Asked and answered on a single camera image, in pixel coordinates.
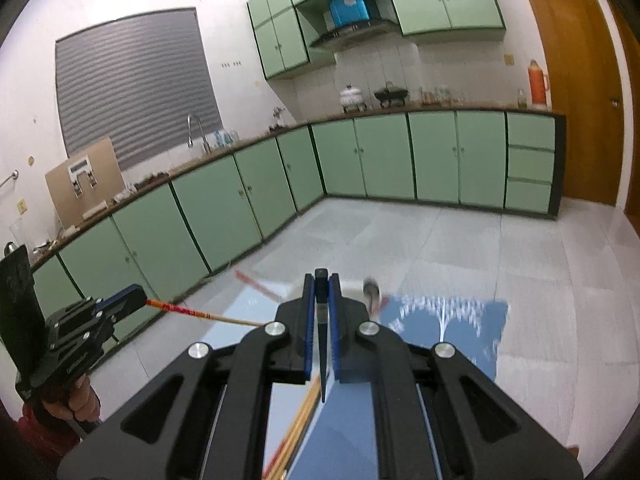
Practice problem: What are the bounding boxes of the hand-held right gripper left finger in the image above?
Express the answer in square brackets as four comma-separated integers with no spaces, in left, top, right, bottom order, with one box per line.
[57,272,318,480]

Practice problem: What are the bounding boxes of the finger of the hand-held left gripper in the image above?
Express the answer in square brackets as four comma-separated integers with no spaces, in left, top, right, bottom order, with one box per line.
[101,309,121,345]
[96,284,149,314]

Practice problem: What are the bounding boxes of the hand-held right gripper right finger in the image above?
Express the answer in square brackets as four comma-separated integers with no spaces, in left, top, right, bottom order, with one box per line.
[327,272,583,480]

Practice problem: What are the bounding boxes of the black plastic spoon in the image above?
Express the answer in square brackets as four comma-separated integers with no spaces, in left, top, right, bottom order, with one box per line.
[315,269,332,403]

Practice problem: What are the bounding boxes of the red-patterned bamboo chopstick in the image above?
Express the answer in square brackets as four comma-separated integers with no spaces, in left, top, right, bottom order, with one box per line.
[146,299,267,328]
[234,270,283,305]

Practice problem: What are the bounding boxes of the metal spoon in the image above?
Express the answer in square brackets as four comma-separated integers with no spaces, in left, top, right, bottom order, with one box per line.
[362,277,391,318]

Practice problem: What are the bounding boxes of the person's left forearm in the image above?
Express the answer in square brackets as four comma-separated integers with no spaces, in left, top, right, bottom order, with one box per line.
[10,400,81,463]

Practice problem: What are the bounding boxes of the person's left hand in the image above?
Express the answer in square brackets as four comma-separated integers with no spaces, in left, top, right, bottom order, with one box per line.
[41,374,102,424]

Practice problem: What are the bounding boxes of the light blue printed mat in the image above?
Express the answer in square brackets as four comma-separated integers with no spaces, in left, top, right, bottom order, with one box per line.
[202,280,326,480]

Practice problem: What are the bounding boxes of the plain bamboo chopstick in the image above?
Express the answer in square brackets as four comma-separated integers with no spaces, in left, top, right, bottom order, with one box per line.
[270,385,322,480]

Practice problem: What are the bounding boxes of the dark blue printed mat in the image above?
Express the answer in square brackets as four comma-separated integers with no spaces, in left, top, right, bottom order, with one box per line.
[300,295,511,480]

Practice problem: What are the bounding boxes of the bamboo chopstick dark red end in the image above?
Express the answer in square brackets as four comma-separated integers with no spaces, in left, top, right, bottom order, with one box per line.
[262,400,313,480]

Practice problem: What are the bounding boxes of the brown cardboard sheet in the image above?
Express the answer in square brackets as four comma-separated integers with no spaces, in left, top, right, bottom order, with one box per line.
[45,136,126,228]

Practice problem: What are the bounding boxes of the chrome sink faucet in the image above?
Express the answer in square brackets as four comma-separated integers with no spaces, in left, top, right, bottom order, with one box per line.
[186,114,211,153]

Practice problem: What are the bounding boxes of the grey window blind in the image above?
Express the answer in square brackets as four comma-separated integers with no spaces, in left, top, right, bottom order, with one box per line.
[55,7,223,171]

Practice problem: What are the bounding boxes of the green lower kitchen cabinets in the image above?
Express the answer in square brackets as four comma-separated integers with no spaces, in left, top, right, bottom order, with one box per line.
[30,108,567,341]

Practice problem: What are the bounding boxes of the black wok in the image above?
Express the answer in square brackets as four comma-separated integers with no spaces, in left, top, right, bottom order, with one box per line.
[372,82,408,107]

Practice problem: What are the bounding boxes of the white cooking pot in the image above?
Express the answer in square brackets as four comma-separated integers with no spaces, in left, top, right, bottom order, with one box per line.
[339,82,365,111]

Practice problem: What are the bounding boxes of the red thermos flask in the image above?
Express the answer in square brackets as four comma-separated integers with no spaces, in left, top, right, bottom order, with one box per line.
[527,59,551,109]

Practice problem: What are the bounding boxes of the plain wooden door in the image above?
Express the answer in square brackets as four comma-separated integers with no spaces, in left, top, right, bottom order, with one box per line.
[607,0,640,241]

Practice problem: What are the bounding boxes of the black range hood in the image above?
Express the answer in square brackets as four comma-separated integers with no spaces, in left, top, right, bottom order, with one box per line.
[309,19,401,51]

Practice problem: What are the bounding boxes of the blue box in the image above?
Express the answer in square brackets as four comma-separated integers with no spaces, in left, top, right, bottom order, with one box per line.
[328,0,373,27]

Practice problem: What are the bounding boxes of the wooden door with handle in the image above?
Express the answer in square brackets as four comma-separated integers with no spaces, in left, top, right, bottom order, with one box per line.
[518,0,626,207]

